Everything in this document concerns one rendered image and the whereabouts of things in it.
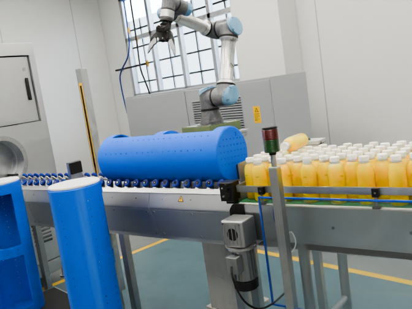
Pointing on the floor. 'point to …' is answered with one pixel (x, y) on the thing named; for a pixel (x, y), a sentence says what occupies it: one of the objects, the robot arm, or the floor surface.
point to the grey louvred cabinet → (174, 101)
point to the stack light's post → (283, 237)
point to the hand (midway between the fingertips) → (160, 54)
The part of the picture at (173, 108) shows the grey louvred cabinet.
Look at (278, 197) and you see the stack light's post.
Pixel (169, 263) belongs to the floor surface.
